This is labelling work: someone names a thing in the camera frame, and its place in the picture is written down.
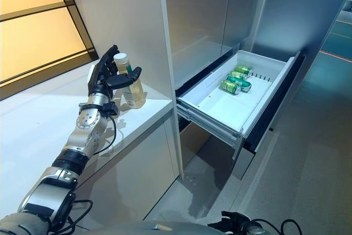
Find steel lower fridge drawer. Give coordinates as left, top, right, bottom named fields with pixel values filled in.
left=232, top=135, right=255, bottom=181

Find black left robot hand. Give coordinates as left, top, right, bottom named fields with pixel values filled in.
left=87, top=44, right=142, bottom=98

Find dark steel fridge drawer front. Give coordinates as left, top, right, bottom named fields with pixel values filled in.
left=241, top=50, right=306, bottom=153

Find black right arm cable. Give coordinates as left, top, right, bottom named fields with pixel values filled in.
left=247, top=218, right=299, bottom=235

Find teal green drink can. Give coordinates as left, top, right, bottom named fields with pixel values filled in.
left=225, top=75, right=252, bottom=92

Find narrow stainless fridge door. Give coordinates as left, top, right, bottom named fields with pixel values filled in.
left=219, top=0, right=273, bottom=51

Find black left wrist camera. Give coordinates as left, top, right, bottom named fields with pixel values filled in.
left=103, top=102, right=119, bottom=116

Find black framed orange window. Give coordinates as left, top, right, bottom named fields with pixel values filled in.
left=0, top=0, right=100, bottom=101

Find white fridge drawer bin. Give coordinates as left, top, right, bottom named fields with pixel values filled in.
left=177, top=50, right=296, bottom=136

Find yellow drink bottle white cap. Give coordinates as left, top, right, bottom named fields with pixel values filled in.
left=113, top=52, right=146, bottom=108

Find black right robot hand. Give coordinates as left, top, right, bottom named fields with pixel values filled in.
left=207, top=211, right=250, bottom=233

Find white counter cabinet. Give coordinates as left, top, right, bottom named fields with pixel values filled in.
left=0, top=58, right=179, bottom=235

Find tall white cabinet panel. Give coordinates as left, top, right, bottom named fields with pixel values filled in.
left=62, top=0, right=184, bottom=181

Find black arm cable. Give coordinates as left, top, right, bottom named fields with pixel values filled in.
left=52, top=115, right=118, bottom=230
left=247, top=218, right=299, bottom=235

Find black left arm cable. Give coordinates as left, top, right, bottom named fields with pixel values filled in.
left=52, top=115, right=118, bottom=230

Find grey drawer slide rails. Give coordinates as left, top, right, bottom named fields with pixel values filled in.
left=177, top=102, right=241, bottom=161

